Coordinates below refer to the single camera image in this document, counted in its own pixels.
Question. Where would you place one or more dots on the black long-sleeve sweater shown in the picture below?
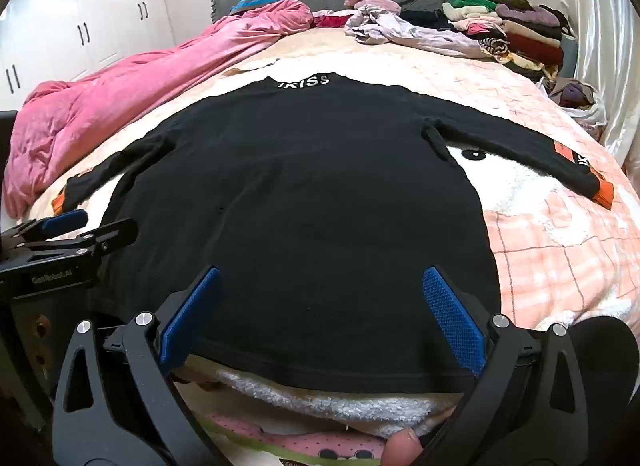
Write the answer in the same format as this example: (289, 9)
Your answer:
(300, 221)

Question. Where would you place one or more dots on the bag of clothes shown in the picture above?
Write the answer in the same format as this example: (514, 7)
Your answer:
(575, 98)

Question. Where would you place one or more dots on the watermelon print cloth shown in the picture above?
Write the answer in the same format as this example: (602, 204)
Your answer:
(300, 446)

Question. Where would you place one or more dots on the blue cloth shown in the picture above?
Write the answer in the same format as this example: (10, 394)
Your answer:
(260, 1)

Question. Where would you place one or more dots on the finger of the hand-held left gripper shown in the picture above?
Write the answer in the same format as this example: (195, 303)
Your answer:
(62, 222)
(107, 236)

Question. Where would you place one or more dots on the beige bed sheet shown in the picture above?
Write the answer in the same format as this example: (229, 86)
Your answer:
(300, 43)

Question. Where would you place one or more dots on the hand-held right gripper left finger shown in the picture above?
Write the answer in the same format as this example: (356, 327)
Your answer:
(191, 311)

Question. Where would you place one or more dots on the red cloth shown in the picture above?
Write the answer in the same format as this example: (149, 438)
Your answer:
(332, 20)

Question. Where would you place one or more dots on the pink knit garment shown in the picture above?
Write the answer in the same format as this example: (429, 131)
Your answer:
(382, 6)

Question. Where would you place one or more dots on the white wardrobe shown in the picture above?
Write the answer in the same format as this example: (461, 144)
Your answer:
(75, 5)

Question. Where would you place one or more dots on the pink checked printed blanket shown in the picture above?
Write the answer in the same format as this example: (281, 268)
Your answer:
(550, 246)

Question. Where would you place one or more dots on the person's right hand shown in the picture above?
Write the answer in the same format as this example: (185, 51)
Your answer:
(404, 448)

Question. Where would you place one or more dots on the lilac garment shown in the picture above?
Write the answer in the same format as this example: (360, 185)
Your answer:
(400, 33)

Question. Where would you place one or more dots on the black crumpled garment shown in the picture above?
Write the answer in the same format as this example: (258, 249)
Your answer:
(425, 18)

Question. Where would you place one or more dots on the pile of folded clothes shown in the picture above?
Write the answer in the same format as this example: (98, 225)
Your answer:
(520, 30)

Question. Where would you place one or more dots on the pink quilt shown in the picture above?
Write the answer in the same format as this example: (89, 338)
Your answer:
(125, 95)

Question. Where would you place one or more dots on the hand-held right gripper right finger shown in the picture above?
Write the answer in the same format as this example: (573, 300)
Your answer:
(452, 316)

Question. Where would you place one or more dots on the white satin curtain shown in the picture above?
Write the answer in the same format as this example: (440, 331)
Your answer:
(600, 20)

